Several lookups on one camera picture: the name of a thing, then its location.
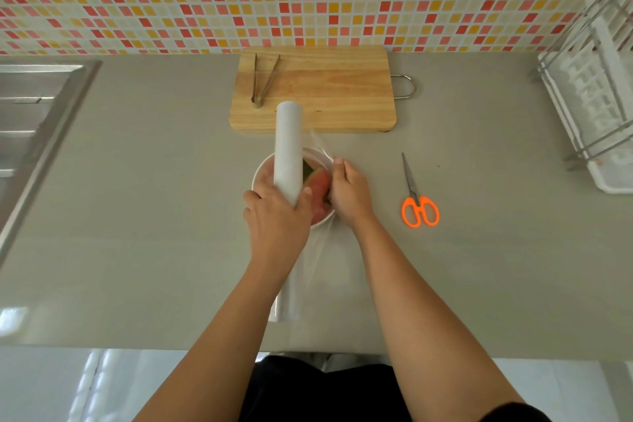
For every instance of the person's right hand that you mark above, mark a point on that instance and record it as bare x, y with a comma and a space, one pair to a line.
352, 196

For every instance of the person's left hand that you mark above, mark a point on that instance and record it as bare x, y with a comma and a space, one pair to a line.
274, 229

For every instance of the person's left thumb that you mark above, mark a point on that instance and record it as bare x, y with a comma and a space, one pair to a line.
307, 199

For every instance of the person's right thumb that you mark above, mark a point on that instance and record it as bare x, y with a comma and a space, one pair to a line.
334, 184

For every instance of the white cling film roll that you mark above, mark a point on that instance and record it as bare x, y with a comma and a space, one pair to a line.
288, 149

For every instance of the person's left forearm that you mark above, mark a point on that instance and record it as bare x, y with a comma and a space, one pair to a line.
222, 342

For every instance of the person's right forearm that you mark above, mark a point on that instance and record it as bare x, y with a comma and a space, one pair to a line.
425, 318

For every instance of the watermelon slice with green rind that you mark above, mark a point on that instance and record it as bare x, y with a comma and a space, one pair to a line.
316, 182

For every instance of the white round bowl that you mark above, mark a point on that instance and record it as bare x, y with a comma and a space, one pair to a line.
262, 174

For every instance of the wooden cutting board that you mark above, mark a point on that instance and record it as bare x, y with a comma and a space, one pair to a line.
326, 90

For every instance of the metal tongs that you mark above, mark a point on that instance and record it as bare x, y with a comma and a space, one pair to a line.
265, 85

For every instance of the person's black clothing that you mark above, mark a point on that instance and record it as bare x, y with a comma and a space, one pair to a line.
326, 394

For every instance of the white dish rack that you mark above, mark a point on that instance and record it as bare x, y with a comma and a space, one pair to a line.
593, 105

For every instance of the stainless steel sink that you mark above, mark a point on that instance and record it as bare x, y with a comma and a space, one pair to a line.
29, 120

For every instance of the white glossy cabinet front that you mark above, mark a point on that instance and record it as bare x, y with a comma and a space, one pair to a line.
74, 387

